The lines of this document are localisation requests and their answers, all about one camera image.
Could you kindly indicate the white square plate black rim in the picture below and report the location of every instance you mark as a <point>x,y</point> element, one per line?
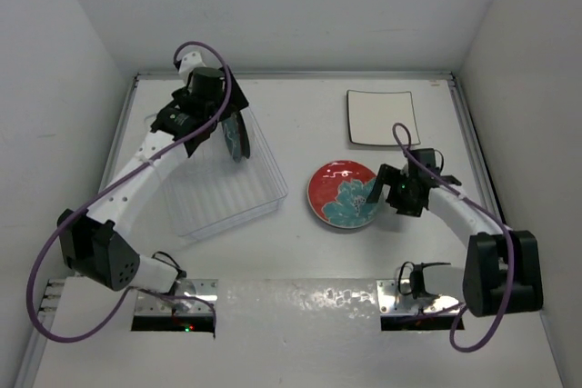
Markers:
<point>391,144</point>

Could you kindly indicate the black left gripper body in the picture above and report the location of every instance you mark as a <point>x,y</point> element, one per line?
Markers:
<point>234,104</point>

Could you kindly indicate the dark blue round plate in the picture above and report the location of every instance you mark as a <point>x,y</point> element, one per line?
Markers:
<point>232,136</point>

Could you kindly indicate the metal base plate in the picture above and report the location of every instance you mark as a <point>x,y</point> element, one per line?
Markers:
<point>394,299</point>
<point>190,297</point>

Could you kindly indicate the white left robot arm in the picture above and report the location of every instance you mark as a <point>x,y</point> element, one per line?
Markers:
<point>94,242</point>

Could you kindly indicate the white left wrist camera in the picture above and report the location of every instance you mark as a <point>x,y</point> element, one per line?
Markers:
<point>188,63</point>

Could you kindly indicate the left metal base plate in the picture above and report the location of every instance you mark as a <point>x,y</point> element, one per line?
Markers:
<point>190,297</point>

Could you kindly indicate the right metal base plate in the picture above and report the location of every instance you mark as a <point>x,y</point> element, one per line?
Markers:
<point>394,299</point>

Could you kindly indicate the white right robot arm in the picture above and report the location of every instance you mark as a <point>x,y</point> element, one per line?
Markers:
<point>500,261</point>

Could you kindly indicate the clear plastic dish rack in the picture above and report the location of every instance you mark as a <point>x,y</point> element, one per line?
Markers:
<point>210,193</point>

